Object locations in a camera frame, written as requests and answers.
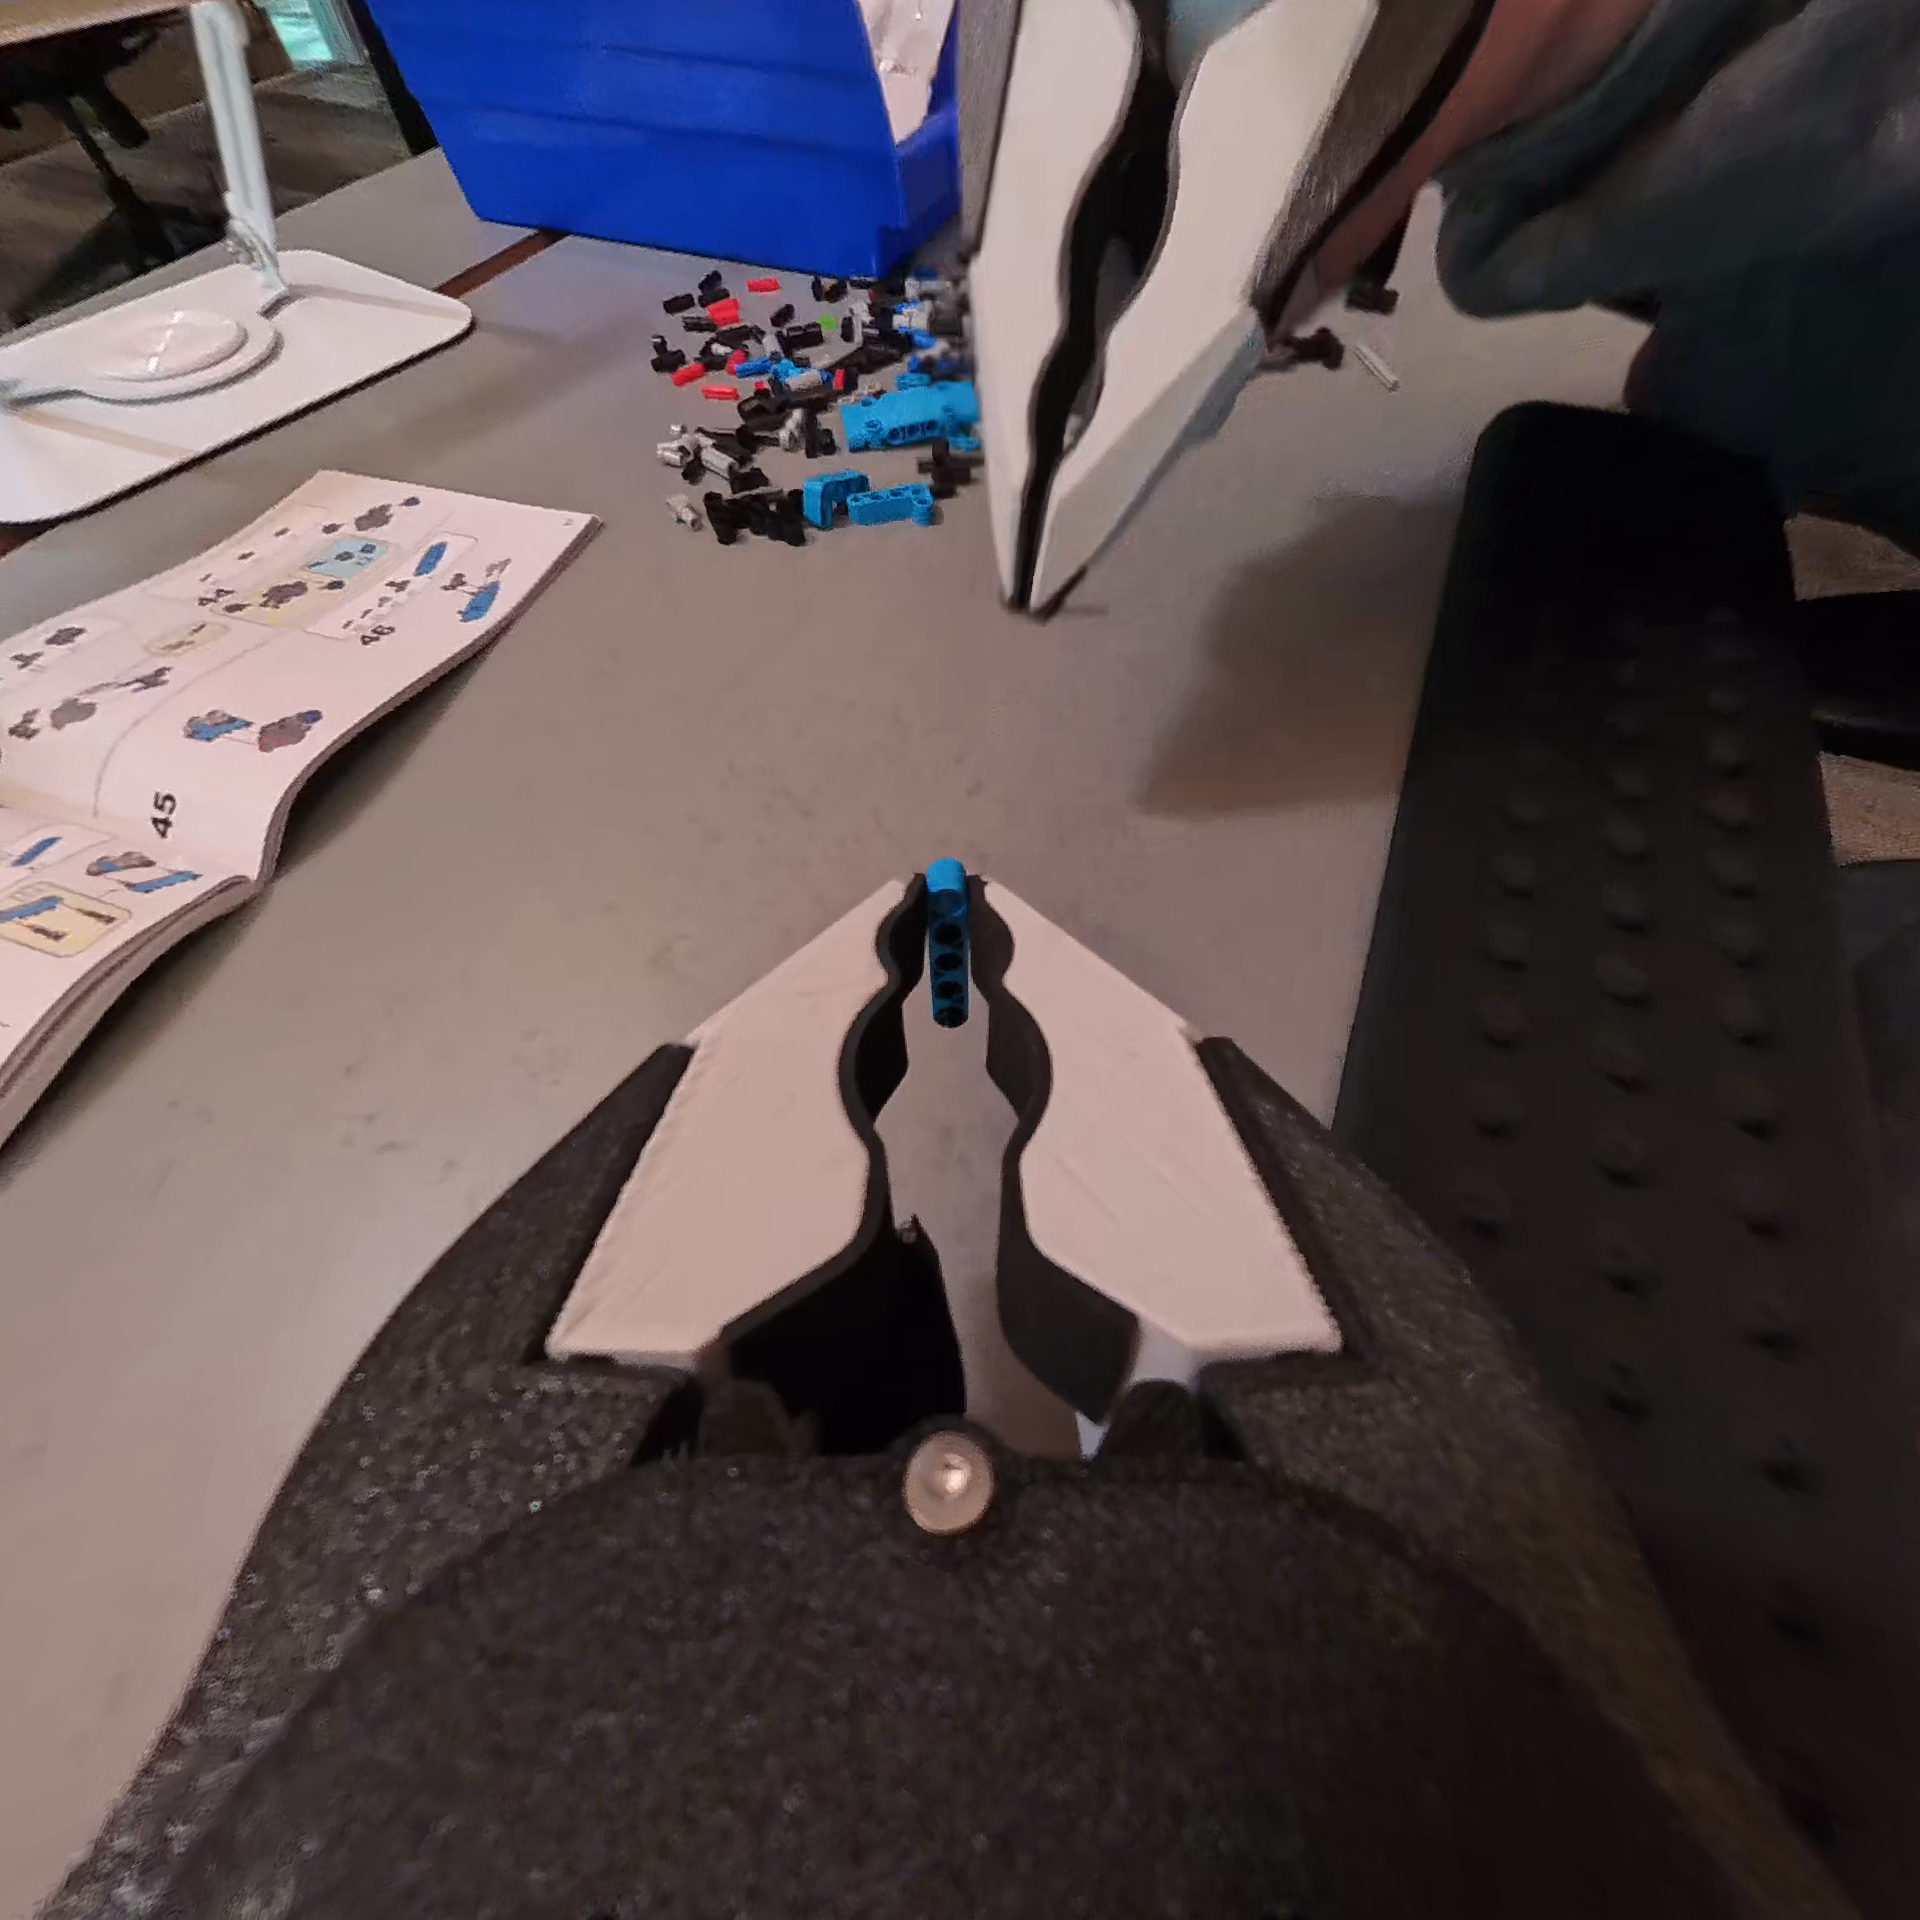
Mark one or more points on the blue plastic bin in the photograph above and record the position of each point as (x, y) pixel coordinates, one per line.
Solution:
(677, 121)

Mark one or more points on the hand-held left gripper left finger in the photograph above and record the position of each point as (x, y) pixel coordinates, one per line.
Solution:
(725, 1170)

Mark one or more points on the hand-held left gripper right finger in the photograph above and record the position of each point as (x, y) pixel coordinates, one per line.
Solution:
(1155, 1187)

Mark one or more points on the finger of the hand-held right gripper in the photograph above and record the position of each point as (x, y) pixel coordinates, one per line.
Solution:
(1039, 177)
(1217, 271)

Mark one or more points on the blue five-hole beam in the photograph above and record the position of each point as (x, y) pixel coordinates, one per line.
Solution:
(935, 957)

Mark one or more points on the person's right hand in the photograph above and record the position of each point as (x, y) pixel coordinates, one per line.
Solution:
(1530, 67)

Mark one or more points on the pile of small building pieces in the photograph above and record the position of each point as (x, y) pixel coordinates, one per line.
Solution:
(900, 421)

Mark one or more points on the black dimpled pad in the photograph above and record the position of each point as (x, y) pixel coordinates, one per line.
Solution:
(1619, 975)

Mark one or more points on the white desk lamp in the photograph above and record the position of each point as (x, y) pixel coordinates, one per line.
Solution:
(296, 323)

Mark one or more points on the building instruction booklet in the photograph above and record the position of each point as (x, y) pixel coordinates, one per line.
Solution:
(373, 630)

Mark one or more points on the grey desk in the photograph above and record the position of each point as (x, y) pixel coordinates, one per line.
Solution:
(599, 901)

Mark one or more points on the clear plastic bags bundle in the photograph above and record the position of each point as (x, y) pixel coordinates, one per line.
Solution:
(908, 63)

